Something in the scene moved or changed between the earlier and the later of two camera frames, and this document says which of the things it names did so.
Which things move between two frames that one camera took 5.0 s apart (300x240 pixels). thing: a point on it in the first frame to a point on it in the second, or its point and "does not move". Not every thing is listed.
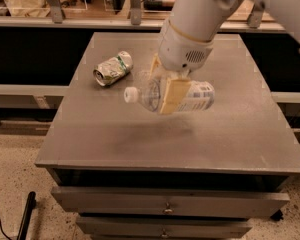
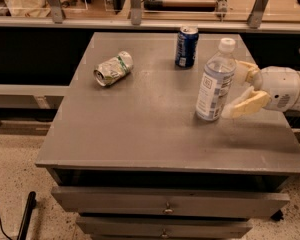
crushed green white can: [113, 68] does not move
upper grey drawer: [172, 202] does not move
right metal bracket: [254, 19] does not move
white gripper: [181, 52] to [280, 88]
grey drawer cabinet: [128, 173] does not move
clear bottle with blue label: [199, 96] to [218, 75]
